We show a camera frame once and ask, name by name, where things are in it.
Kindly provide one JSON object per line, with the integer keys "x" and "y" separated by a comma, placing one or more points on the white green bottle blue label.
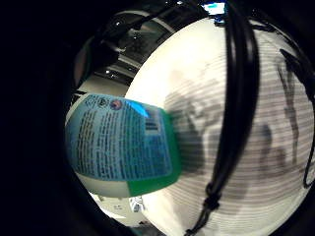
{"x": 124, "y": 144}

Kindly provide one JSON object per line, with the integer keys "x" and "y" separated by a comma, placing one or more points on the bright computer screen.
{"x": 214, "y": 7}

